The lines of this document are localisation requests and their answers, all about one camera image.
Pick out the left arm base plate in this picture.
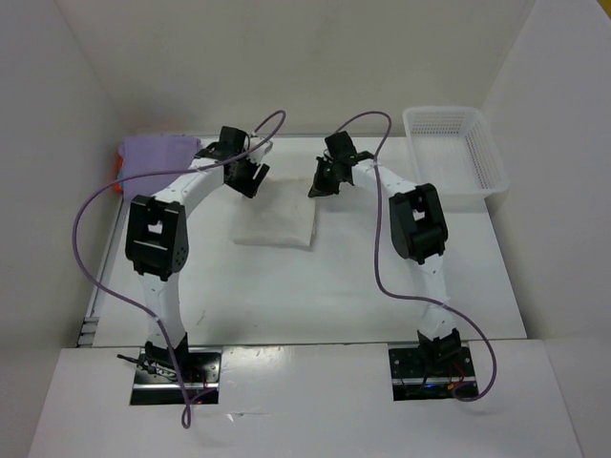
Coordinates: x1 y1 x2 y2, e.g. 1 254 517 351
125 348 222 406

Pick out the white t shirt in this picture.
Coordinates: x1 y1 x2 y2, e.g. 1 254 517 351
230 178 316 249

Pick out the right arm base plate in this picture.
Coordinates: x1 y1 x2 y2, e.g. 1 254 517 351
389 345 479 402

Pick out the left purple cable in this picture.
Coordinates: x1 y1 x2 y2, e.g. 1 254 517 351
71 110 287 429

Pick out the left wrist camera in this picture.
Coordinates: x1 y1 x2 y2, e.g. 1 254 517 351
244 135 274 162

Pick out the orange t shirt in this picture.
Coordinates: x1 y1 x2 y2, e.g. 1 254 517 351
113 152 123 194

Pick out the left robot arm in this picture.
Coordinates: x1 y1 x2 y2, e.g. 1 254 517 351
125 126 273 374

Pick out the white plastic basket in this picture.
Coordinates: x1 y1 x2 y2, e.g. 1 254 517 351
402 106 510 208

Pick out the purple cable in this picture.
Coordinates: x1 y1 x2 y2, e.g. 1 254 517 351
333 111 499 404
71 110 287 429

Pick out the lavender t shirt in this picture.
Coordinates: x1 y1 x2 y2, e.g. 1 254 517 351
117 135 201 201

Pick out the teal t shirt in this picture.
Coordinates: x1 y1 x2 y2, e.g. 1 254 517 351
115 173 123 194

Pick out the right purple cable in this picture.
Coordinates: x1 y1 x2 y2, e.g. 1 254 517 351
333 111 499 404

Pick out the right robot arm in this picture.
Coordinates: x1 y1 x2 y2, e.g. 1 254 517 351
308 131 461 378

